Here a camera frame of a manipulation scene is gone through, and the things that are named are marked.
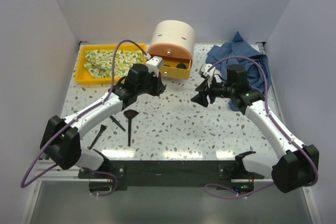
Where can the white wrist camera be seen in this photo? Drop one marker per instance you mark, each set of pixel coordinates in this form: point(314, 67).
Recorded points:
point(210, 74)
point(154, 65)

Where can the black fan makeup brush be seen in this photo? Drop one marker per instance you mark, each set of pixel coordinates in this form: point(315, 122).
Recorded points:
point(130, 114)

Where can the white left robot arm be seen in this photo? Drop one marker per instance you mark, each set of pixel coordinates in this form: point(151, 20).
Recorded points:
point(61, 140)

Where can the blue checkered cloth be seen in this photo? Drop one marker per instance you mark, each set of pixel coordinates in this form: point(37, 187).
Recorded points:
point(239, 52)

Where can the round cream drawer organizer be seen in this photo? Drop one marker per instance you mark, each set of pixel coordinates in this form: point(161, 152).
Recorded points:
point(174, 42)

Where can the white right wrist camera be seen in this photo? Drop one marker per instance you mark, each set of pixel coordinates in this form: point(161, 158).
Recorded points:
point(210, 74)

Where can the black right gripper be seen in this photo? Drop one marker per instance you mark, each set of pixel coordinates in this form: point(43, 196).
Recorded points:
point(201, 98)

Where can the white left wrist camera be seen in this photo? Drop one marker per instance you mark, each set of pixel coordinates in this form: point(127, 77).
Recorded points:
point(154, 65)

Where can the short black makeup brush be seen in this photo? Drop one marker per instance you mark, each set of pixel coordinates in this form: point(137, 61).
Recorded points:
point(102, 129)

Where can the lemon print cloth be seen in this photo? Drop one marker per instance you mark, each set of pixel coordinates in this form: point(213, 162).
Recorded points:
point(99, 62)

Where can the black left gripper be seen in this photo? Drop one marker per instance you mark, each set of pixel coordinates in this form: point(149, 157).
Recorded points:
point(159, 86)

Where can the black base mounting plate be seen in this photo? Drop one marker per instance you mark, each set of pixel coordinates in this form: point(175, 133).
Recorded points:
point(171, 174)

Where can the black thin makeup brush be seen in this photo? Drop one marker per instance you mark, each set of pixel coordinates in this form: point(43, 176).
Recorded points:
point(117, 123)

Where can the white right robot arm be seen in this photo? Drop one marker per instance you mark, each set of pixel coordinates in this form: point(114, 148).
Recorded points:
point(297, 163)

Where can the yellow plastic tray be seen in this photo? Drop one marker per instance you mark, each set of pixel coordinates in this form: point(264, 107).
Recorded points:
point(82, 75)

